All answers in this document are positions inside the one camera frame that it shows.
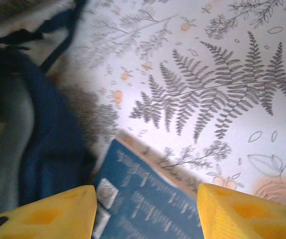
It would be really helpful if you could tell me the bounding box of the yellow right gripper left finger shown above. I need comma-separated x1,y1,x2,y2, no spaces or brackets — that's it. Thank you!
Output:
0,185,98,239

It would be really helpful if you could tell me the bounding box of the navy blue backpack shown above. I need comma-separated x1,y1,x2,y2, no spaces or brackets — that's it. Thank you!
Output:
0,0,100,220

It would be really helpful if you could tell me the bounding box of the navy blue book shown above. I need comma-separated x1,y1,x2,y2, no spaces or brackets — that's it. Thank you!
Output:
92,138,205,239

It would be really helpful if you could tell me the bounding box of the floral table cover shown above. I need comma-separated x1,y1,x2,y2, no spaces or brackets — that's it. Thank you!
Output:
33,0,286,212

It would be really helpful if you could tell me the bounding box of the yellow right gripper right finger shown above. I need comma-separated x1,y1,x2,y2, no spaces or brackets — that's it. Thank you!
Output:
196,183,286,239

